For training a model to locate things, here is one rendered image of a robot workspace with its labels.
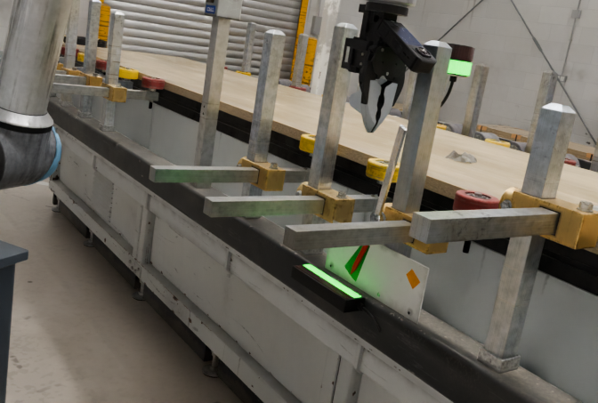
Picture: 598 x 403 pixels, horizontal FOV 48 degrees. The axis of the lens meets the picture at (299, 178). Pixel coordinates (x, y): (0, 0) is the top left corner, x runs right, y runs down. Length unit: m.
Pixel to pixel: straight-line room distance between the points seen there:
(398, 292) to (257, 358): 0.96
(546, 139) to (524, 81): 8.84
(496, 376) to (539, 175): 0.30
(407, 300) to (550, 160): 0.36
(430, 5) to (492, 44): 1.43
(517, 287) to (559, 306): 0.24
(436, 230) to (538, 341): 0.55
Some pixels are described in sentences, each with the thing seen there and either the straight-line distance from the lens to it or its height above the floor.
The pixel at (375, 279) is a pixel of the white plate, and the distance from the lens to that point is 1.23.
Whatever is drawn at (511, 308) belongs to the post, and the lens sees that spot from 1.05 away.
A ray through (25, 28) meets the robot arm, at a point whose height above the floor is 1.06.
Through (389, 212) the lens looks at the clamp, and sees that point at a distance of 1.19.
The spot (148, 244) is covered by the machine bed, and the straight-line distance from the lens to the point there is 2.71.
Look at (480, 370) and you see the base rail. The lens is 1.07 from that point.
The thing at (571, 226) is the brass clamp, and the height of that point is 0.95.
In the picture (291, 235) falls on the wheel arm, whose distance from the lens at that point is 0.99.
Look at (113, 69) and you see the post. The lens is 2.44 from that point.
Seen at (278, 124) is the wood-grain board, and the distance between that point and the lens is 1.83.
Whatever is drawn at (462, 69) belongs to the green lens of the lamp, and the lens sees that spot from 1.18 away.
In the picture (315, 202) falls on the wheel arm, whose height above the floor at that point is 0.83.
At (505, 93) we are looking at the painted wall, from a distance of 9.99.
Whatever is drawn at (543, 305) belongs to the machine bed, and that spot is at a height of 0.74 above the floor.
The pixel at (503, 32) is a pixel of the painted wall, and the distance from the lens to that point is 10.16.
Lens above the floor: 1.14
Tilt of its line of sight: 12 degrees down
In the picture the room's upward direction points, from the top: 9 degrees clockwise
